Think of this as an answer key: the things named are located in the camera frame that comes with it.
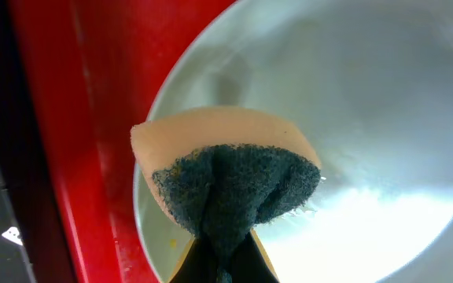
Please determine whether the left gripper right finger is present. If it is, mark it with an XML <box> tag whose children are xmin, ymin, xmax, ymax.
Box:
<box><xmin>230</xmin><ymin>233</ymin><xmax>278</xmax><ymax>283</ymax></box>

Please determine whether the black rectangular tray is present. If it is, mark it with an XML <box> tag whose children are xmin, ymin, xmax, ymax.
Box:
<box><xmin>0</xmin><ymin>1</ymin><xmax>77</xmax><ymax>283</ymax></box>

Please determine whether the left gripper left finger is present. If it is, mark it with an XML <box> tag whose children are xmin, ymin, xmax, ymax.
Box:
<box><xmin>170</xmin><ymin>237</ymin><xmax>217</xmax><ymax>283</ymax></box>

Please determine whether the red plastic tray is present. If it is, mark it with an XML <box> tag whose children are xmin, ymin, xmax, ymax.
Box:
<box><xmin>9</xmin><ymin>0</ymin><xmax>230</xmax><ymax>282</ymax></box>

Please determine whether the pale green plate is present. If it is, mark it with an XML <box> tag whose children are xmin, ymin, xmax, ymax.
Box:
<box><xmin>149</xmin><ymin>0</ymin><xmax>453</xmax><ymax>282</ymax></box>

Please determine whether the green and yellow sponge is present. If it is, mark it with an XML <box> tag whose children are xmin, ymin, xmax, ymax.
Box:
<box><xmin>130</xmin><ymin>106</ymin><xmax>321</xmax><ymax>282</ymax></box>

